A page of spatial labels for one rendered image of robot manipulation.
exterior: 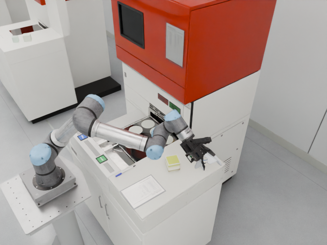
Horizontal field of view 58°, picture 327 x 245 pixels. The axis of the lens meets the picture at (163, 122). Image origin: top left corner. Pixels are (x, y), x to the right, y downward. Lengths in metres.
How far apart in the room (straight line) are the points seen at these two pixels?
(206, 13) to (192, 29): 0.11
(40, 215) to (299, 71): 2.50
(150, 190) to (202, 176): 0.32
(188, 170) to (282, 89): 1.78
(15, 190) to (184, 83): 1.22
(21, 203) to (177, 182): 0.92
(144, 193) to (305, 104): 2.04
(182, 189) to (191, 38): 0.83
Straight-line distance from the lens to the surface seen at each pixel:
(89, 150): 1.96
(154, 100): 2.21
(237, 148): 2.72
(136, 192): 1.68
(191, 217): 1.99
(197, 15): 1.62
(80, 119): 1.47
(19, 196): 2.03
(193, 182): 1.73
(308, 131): 3.33
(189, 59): 1.69
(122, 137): 1.42
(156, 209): 1.62
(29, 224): 1.88
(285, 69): 3.21
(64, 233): 2.29
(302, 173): 3.38
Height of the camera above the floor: 2.29
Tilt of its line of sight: 39 degrees down
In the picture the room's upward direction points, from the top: straight up
